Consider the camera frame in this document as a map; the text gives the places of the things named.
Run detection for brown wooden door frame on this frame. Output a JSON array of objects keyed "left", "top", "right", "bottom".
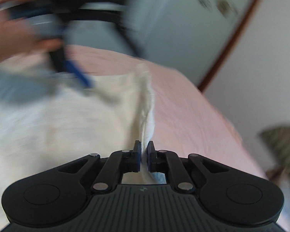
[{"left": 196, "top": 0, "right": 261, "bottom": 93}]

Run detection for pink bed sheet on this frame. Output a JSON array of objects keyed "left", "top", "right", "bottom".
[{"left": 67, "top": 45, "right": 266, "bottom": 178}]

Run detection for white wardrobe door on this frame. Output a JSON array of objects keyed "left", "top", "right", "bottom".
[{"left": 135, "top": 0, "right": 252, "bottom": 84}]

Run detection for person's left hand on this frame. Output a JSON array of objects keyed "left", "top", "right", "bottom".
[{"left": 0, "top": 0, "right": 62, "bottom": 62}]

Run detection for cream white pants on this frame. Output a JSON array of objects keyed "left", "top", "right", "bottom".
[{"left": 0, "top": 64, "right": 154, "bottom": 229}]

